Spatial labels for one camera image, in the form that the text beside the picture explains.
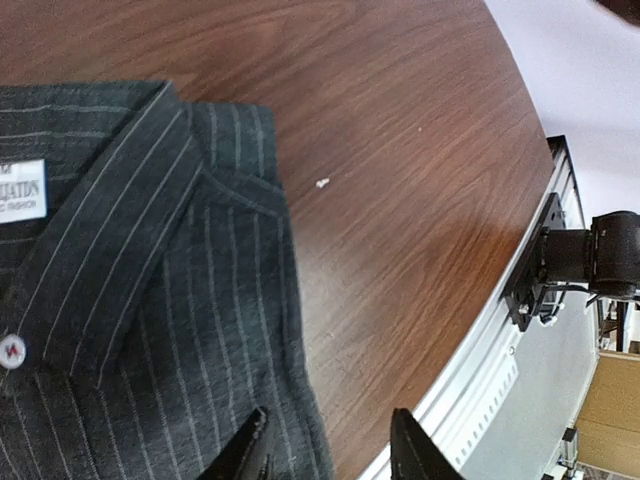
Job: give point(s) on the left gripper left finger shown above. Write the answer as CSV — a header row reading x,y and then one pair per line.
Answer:
x,y
247,454

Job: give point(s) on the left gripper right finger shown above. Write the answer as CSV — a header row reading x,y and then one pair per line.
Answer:
x,y
413,454

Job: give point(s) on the dark grey pinstriped shirt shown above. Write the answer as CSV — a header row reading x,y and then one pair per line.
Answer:
x,y
149,295

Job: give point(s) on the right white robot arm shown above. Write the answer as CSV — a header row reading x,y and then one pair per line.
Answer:
x,y
614,257

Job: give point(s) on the front aluminium rail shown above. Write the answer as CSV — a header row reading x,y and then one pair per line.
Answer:
x,y
497,370

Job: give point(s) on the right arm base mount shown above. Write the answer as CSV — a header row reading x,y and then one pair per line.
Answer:
x,y
555,261

